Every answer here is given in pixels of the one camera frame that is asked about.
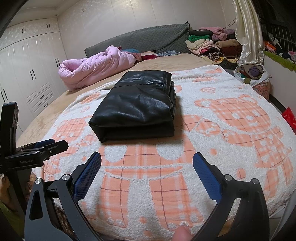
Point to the grey quilted headboard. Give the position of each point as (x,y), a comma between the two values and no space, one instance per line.
(150,37)

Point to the green cloth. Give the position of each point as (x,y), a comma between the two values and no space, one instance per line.
(277,60)

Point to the white bag of clothes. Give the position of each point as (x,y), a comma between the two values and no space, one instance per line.
(252,71)

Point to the heap of colourful clothes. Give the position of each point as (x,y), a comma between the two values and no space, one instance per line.
(271,47)

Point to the blue floral cloth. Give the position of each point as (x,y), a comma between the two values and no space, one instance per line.
(168,53)

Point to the black leather jacket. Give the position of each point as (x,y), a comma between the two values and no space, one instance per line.
(134,109)

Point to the black metal grid rack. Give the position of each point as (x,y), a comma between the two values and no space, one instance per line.
(281,34)

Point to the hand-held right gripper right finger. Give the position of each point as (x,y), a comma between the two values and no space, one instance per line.
(205,176)

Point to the white wardrobe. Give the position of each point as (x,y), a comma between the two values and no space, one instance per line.
(23,69)

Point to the beige bed sheet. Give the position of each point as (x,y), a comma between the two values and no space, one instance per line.
(46,115)

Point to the pink quilt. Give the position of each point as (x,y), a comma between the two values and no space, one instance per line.
(92,67)

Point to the pile of folded clothes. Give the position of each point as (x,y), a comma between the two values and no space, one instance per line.
(203,45)

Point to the person's right hand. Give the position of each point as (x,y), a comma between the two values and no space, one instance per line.
(182,234)

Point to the red plastic bag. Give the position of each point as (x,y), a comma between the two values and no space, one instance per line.
(289,118)

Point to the cream satin curtain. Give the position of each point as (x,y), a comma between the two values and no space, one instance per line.
(248,39)

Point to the teal cloth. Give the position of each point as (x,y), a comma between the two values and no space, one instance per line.
(131,51)

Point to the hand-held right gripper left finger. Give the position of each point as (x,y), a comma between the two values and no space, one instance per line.
(89,173)

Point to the floral fabric basket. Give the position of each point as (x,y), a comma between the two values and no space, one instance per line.
(262,89)

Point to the white pink printed blanket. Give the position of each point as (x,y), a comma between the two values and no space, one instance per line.
(231,129)

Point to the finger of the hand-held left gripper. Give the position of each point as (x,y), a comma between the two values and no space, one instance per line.
(44,143)
(57,147)

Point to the person's left hand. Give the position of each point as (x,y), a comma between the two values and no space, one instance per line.
(4,188)

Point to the red pillow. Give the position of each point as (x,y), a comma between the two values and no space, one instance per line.
(149,56)

